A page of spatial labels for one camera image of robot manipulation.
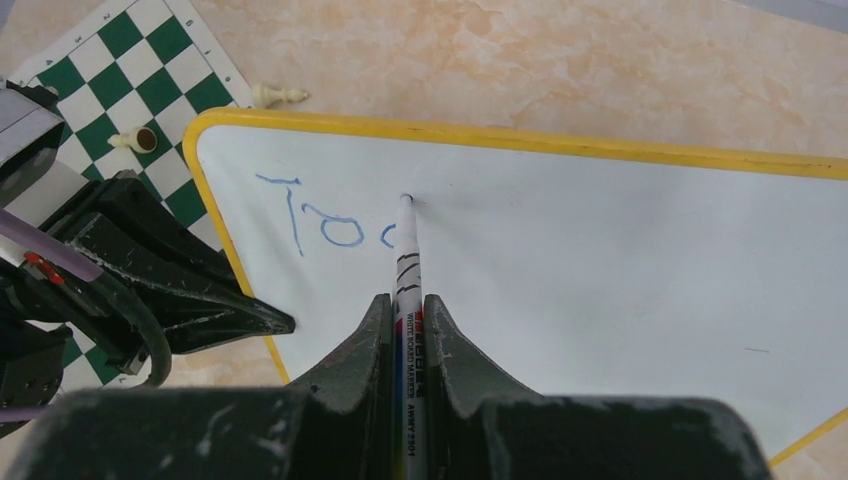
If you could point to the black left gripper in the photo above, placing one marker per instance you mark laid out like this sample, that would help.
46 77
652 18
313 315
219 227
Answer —
158 291

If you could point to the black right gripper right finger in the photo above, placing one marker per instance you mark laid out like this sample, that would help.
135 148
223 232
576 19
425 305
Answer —
466 389

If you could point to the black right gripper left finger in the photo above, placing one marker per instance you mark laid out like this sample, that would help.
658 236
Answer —
344 418

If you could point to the blue capped marker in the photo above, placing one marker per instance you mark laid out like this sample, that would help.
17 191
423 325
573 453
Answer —
411 377

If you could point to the yellow framed whiteboard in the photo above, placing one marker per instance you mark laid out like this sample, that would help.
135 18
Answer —
579 265

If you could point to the white chess pawn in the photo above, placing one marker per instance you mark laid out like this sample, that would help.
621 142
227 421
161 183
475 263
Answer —
141 140

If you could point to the green white chessboard mat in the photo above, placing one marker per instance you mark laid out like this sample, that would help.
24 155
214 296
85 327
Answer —
131 64

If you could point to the white chess piece lying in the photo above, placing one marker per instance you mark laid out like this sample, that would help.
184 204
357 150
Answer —
264 96

